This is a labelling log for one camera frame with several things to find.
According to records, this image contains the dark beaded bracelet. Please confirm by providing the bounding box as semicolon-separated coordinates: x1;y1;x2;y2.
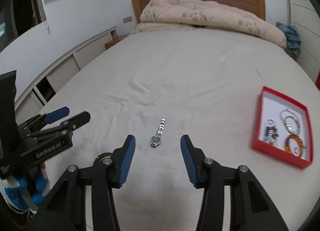
265;125;279;144

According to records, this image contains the red jewelry box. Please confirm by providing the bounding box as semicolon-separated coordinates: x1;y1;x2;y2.
252;86;313;169

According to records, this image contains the blue white gloved hand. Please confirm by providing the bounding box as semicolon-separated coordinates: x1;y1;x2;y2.
0;162;52;213

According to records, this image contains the white low cabinet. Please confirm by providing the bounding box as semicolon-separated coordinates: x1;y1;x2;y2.
15;26;118;124

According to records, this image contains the dark bangle on bed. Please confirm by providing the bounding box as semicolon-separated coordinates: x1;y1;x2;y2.
93;152;113;166

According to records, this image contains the amber bangle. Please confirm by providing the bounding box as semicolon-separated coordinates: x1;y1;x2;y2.
285;134;305;158

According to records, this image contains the wooden nightstand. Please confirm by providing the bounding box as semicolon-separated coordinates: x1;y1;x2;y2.
105;34;129;50

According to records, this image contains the silver wristwatch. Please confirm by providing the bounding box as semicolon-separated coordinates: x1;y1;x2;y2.
150;118;166;148

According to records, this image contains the silver hoop earring upper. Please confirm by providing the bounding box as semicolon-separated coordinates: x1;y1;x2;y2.
265;118;276;127

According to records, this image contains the white bed sheet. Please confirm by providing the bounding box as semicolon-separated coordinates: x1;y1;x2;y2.
43;29;319;230

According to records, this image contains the beige floral duvet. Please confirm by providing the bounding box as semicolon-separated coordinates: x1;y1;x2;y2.
131;0;286;48

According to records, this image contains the blue cloth pile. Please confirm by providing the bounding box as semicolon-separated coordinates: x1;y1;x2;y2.
278;24;301;56

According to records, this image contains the silver chain necklace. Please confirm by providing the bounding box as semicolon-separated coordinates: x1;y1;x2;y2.
279;107;302;134

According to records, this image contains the wall socket plate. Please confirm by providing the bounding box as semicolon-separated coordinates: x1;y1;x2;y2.
123;16;133;23

